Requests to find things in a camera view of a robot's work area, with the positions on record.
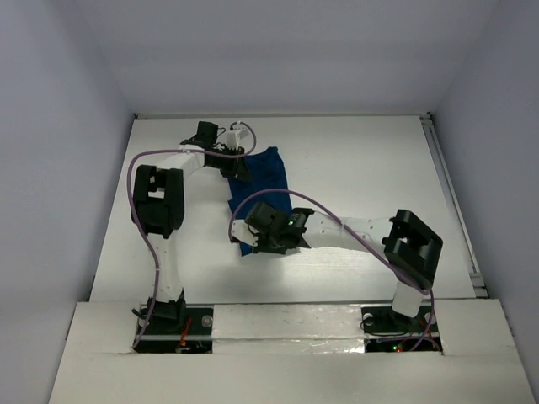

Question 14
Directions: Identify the aluminium rail at right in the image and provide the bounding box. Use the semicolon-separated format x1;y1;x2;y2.
419;114;490;299

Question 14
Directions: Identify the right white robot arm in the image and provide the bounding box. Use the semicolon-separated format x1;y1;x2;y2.
232;202;443;330

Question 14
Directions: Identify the blue printed t-shirt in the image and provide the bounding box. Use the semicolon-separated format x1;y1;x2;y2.
225;146;296;258

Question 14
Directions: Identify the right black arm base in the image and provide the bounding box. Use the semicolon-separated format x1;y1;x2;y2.
360;305;442;354

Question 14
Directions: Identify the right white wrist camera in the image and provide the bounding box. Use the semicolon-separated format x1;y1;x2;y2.
230;220;259;247

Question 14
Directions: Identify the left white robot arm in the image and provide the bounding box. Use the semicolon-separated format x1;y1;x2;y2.
126;121;257;332

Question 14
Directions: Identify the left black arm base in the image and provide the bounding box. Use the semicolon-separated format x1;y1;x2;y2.
134;298;214;354

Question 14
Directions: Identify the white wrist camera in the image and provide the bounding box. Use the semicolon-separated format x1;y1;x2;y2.
221;121;250;150
230;220;259;247

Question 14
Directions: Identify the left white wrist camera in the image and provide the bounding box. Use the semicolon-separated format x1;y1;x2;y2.
221;121;250;150

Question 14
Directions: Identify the white foam strip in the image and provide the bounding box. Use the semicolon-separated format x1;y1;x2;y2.
211;304;365;355

